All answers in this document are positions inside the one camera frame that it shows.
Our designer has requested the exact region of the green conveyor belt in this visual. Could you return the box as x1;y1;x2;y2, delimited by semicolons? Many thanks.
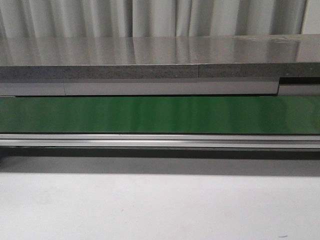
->
0;96;320;135

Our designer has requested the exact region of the grey stone slab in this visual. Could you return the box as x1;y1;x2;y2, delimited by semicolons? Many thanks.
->
0;34;320;80

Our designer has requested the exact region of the grey metal panel under slab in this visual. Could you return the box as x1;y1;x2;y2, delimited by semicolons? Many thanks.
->
0;77;320;97

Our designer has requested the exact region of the white pleated curtain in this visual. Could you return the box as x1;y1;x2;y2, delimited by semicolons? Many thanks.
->
0;0;307;38

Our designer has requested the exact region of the aluminium conveyor frame rail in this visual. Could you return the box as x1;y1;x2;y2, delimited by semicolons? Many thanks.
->
0;133;320;150

